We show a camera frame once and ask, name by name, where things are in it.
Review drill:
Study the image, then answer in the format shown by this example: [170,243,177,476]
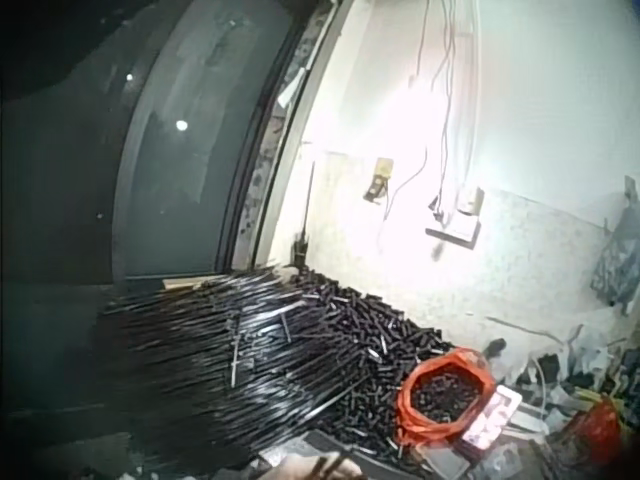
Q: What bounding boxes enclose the person's left hand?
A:
[263,453,362,480]

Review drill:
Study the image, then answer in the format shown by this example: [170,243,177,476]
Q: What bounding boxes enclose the thin black rods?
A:
[307,446,354,479]

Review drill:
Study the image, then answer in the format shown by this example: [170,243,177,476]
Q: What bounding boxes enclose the grey metal tray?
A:
[417,444,474,479]

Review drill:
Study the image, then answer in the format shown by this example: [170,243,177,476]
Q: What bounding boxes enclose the pile of long black rods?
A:
[97,267,381,466]

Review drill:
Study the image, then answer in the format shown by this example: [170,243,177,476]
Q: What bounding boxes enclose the pile of short black tubes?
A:
[284,264,454,451]

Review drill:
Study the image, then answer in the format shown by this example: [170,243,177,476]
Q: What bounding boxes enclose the small black parts in bag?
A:
[409,363,485,427]

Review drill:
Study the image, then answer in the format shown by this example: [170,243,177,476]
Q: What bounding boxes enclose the white phone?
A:
[462,384,524,449]

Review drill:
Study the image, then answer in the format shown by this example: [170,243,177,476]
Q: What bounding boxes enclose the wooden board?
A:
[161,272,301,292]

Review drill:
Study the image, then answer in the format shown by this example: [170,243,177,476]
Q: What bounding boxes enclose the heap of cluttered tools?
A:
[484,324,640,480]

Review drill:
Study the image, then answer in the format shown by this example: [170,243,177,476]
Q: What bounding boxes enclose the white power strip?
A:
[424,212,482,246]

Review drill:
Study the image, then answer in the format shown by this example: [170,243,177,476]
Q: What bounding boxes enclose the small red plastic bag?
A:
[569,397,627,466]

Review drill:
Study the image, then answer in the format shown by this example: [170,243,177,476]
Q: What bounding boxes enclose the white plug adapter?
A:
[457,187,485,217]

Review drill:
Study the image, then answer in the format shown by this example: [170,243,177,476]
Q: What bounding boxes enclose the dark glass window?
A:
[112,0,304,280]

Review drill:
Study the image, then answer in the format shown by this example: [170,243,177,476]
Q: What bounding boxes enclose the white paper scrap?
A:
[277,66,307,109]

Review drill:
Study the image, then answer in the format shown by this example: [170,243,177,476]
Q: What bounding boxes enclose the grey hanging bag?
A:
[589,174,640,310]

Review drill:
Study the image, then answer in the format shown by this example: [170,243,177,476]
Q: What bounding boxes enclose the yellowed wall socket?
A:
[363,157,395,204]

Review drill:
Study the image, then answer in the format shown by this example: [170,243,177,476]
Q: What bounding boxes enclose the thin white cable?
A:
[382,0,434,224]

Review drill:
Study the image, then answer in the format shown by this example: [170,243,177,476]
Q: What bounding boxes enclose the bundle of white cables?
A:
[429,0,467,214]

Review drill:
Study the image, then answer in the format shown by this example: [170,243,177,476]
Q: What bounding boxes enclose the white cable conduit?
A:
[465,0,484,191]

